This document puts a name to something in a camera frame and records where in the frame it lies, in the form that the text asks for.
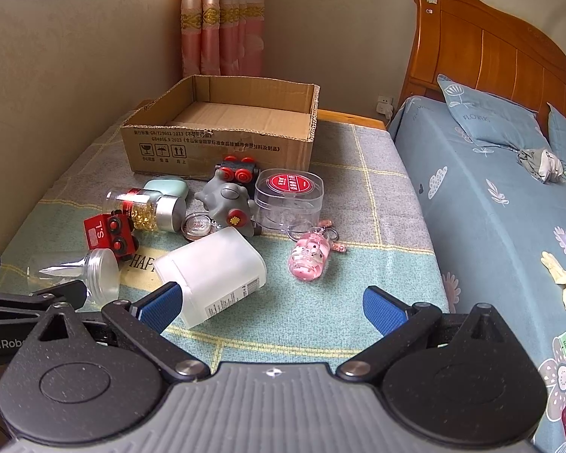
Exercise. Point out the pink curtain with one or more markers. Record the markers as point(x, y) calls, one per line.
point(221, 19)

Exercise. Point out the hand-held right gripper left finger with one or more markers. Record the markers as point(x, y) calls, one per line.
point(162, 306)

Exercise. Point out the mint green earbud case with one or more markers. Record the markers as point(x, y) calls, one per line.
point(167, 187)

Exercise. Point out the wooden headboard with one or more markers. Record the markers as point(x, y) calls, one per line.
point(490, 47)

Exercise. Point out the red toy train car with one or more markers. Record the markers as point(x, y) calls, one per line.
point(100, 232)

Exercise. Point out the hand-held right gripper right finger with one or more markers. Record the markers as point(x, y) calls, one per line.
point(382, 310)

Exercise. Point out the grey crumpled cloth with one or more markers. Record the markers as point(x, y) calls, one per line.
point(542, 164)

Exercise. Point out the white wall socket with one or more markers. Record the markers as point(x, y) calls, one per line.
point(384, 105)

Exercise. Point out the clear round box red label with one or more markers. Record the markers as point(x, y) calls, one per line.
point(287, 207)

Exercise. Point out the black toy train car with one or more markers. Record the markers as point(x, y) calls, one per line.
point(232, 170)

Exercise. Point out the clear plastic jar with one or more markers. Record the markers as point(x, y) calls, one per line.
point(101, 273)

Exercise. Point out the blue printed bed sheet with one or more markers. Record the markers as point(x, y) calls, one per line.
point(476, 222)

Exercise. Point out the small round silver compact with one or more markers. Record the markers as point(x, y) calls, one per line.
point(197, 224)

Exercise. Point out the capsule bottle silver cap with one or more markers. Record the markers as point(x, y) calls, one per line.
point(144, 210)

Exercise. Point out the grey elephant toy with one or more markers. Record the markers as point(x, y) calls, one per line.
point(224, 197)

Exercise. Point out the brown cardboard box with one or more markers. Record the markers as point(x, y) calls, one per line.
point(217, 151)

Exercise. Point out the grey green checked blanket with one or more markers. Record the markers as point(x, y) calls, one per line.
point(358, 207)

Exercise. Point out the white frosted plastic bottle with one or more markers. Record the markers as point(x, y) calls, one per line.
point(217, 269)

